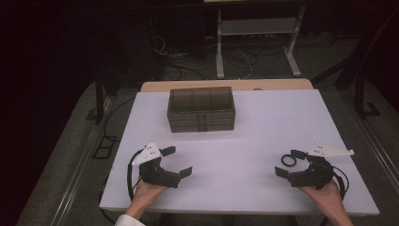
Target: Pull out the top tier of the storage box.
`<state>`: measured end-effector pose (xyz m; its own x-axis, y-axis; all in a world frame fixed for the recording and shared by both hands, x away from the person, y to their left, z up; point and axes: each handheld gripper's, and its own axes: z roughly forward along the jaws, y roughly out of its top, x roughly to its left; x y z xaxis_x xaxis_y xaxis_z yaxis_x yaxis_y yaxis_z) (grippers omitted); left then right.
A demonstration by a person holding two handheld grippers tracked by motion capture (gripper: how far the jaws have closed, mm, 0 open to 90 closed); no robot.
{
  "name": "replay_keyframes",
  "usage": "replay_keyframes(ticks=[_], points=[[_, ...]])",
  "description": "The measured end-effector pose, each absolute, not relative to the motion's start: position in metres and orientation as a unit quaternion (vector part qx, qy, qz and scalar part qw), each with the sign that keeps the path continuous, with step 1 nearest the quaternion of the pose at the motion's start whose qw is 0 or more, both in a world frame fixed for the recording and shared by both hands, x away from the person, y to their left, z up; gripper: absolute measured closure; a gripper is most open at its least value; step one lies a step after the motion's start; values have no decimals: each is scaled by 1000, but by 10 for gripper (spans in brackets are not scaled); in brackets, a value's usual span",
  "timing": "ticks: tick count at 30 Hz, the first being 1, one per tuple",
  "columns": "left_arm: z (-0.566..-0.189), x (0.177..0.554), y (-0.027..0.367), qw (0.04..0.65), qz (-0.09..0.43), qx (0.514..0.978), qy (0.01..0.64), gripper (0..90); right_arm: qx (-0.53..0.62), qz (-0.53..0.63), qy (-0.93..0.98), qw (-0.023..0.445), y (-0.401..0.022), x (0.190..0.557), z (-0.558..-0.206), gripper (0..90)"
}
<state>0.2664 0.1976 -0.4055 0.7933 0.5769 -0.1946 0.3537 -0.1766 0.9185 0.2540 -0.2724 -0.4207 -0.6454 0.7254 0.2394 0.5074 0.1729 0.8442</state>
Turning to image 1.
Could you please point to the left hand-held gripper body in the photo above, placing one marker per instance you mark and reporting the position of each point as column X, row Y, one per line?
column 156, row 174

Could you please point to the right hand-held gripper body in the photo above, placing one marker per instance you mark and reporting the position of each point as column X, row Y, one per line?
column 315, row 172

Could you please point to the smoky transparent drawer box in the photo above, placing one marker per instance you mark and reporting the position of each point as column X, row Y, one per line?
column 200, row 103

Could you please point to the person's left hand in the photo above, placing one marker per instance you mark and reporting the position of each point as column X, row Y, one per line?
column 150, row 191

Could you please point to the person's right hand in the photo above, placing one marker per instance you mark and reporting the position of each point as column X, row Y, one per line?
column 323, row 194

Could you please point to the wooden table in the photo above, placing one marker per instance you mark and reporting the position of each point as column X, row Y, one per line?
column 175, row 85

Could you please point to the black stand leg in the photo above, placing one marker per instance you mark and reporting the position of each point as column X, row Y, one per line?
column 99, row 100
column 360, row 97

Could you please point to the grey metal stand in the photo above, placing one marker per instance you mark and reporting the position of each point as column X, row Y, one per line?
column 257, row 26

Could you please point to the metal floor rail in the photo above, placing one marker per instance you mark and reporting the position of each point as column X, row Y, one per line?
column 78, row 169
column 373, row 138

